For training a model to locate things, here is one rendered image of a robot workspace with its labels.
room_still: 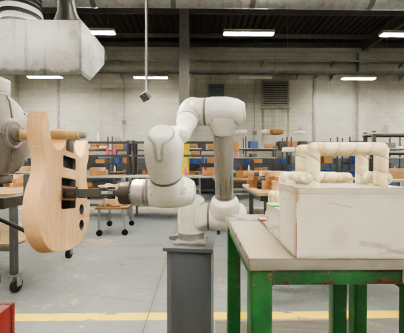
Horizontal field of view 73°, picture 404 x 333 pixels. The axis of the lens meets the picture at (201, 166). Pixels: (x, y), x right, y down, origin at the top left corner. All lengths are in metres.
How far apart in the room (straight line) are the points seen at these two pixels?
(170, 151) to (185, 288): 1.03
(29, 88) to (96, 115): 3.06
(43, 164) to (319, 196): 0.75
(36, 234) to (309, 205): 0.71
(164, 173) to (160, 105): 11.46
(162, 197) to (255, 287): 0.37
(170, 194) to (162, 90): 11.57
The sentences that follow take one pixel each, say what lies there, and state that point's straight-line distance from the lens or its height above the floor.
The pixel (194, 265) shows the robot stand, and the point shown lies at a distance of 1.59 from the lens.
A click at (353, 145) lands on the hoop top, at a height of 1.20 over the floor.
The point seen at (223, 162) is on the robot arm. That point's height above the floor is 1.17.
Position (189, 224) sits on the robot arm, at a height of 0.82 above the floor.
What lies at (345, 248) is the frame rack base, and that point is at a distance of 0.77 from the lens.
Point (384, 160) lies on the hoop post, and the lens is 0.80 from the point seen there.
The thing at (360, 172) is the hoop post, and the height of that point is 1.14.
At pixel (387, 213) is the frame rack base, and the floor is 1.04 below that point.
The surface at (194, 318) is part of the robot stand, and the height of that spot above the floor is 0.32.
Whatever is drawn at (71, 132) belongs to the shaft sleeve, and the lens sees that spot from 0.94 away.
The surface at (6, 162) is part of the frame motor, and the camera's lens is 1.03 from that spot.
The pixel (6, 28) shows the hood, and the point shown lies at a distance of 0.93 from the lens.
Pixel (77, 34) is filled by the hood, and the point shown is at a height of 1.49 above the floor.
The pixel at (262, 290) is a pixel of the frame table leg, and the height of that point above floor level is 0.85.
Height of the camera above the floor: 1.16
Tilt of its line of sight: 1 degrees down
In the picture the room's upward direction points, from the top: straight up
